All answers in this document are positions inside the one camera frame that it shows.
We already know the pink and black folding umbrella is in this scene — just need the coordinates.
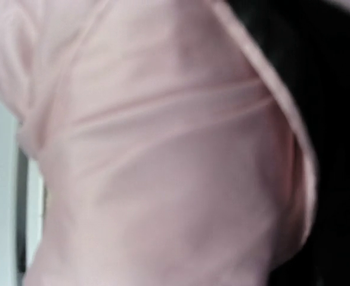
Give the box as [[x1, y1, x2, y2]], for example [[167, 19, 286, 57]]
[[0, 0, 350, 286]]

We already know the aluminium front rail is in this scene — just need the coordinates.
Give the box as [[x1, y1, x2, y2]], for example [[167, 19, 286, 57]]
[[0, 103, 45, 285]]

